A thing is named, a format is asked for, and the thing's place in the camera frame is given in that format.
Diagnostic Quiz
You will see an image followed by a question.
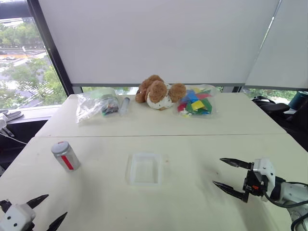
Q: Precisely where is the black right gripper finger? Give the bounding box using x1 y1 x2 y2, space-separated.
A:
212 180 249 203
219 157 253 171

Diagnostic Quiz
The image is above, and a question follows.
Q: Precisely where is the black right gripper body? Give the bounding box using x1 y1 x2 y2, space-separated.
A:
242 162 268 198

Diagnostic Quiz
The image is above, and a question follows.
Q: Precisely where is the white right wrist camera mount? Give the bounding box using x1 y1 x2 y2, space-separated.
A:
252 158 277 197

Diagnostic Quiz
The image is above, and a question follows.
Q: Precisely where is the narrow white roller blind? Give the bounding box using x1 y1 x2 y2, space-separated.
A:
243 0 308 91

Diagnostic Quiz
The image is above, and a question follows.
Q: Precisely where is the brown and white plush dog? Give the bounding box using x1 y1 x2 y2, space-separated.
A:
134 75 187 111

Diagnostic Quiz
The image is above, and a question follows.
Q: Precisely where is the black office chair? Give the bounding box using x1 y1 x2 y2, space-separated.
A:
251 95 308 153

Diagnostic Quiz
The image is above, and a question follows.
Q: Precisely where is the grey striped flat object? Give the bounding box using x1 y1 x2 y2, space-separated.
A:
0 109 25 121

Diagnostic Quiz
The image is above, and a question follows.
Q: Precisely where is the clear plastic tray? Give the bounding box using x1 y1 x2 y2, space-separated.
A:
125 152 164 186

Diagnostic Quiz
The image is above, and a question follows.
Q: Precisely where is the grey plastic container lid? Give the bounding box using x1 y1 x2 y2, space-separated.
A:
51 141 71 155

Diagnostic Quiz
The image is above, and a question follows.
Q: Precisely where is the clear bag of small parts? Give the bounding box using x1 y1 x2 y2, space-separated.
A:
76 87 120 124

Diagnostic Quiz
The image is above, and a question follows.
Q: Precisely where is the bag of coloured plastic pieces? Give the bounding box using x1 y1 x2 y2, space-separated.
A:
174 83 219 120

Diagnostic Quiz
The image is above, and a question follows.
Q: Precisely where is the black window frame post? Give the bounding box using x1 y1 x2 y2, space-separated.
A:
26 0 75 96

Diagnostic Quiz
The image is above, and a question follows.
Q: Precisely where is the large white roller blind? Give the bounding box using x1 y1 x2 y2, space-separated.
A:
38 0 282 88

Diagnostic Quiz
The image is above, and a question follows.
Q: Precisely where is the clear plastic syringe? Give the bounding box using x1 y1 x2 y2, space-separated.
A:
119 96 131 116

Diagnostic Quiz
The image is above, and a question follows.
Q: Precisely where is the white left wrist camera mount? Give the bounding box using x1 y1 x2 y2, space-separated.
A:
0 203 37 231

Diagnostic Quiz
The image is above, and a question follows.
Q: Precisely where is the silver and red can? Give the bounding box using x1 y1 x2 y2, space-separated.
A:
51 141 81 173

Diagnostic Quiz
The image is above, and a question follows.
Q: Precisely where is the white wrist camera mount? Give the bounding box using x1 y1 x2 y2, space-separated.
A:
252 158 277 197
0 203 37 231

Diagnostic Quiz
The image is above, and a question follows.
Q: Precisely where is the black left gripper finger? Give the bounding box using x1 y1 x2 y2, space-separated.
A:
46 211 68 231
26 194 50 209

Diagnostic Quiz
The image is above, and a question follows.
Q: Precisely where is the teal cup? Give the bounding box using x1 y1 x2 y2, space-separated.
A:
288 90 308 109

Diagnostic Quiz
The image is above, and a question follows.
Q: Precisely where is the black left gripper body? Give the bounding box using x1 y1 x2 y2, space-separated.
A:
0 199 36 231

